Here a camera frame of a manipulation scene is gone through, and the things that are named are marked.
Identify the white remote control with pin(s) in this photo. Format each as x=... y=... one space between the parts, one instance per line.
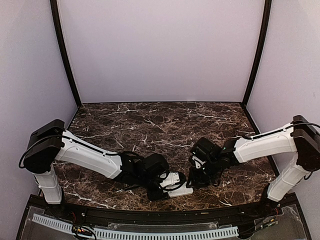
x=182 y=191

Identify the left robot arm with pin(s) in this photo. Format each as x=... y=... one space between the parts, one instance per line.
x=53 y=142

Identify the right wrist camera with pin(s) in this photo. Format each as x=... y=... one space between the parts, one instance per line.
x=196 y=163

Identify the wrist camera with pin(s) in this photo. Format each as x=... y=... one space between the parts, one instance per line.
x=174 y=181
x=196 y=163

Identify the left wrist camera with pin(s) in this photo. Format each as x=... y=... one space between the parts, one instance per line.
x=174 y=181

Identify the right black frame post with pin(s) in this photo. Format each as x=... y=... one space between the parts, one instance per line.
x=258 y=52

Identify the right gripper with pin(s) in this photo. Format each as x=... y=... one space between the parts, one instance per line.
x=196 y=182

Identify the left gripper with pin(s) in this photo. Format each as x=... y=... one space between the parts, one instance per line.
x=153 y=196

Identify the black frame post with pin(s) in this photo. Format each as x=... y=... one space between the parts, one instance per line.
x=258 y=52
x=63 y=52

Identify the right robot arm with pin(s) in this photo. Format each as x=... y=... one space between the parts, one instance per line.
x=300 y=137

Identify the black front table rail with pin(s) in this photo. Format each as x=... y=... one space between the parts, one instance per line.
x=242 y=215

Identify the left black frame post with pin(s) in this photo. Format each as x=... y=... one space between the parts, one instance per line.
x=63 y=52

